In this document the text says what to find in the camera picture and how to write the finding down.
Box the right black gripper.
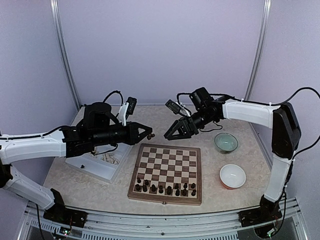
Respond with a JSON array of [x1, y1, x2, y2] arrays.
[[164, 108, 216, 140]]

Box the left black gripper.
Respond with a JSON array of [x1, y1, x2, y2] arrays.
[[90, 121, 152, 147]]

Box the wooden chess board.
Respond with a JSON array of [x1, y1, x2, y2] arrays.
[[127, 143, 202, 206]]

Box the dark chess knight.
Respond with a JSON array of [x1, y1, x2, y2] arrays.
[[151, 184, 157, 193], [166, 186, 172, 196]]

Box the dark chess queen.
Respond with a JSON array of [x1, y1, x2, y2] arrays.
[[181, 188, 188, 197]]

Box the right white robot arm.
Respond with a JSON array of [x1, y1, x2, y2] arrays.
[[164, 87, 302, 222]]

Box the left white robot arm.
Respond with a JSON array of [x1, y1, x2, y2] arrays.
[[0, 102, 153, 223]]

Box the pile of white chess pieces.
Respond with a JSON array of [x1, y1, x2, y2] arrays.
[[89, 151, 121, 166]]

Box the white divided plastic tray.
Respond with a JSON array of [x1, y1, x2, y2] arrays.
[[65, 143, 133, 184]]

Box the clear glass bowl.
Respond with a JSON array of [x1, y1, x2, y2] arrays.
[[214, 132, 239, 154]]

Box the white orange ceramic bowl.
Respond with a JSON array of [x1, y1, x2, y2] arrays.
[[219, 164, 247, 190]]

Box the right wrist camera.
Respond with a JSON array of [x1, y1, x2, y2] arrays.
[[165, 99, 191, 117]]

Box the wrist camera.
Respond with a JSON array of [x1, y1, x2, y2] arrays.
[[165, 99, 191, 117], [117, 97, 137, 127]]

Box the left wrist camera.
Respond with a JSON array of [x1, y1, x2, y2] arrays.
[[117, 97, 137, 127]]

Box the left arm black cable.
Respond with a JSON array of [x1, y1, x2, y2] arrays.
[[0, 90, 125, 153]]

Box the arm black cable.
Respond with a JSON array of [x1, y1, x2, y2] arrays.
[[0, 90, 125, 153], [176, 86, 320, 161]]

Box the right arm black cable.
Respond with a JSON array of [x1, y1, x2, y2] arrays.
[[176, 86, 320, 161]]

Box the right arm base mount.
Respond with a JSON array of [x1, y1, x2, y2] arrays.
[[238, 207, 283, 227]]

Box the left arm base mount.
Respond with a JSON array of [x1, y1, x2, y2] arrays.
[[43, 208, 88, 228]]

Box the front aluminium rail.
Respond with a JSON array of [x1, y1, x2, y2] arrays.
[[17, 203, 308, 240]]

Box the left aluminium frame post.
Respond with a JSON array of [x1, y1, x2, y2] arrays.
[[50, 0, 82, 110]]

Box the aluminium frame post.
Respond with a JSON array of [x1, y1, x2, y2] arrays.
[[244, 0, 272, 100], [50, 0, 82, 110]]

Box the right aluminium frame post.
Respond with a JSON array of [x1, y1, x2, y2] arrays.
[[244, 0, 272, 100]]

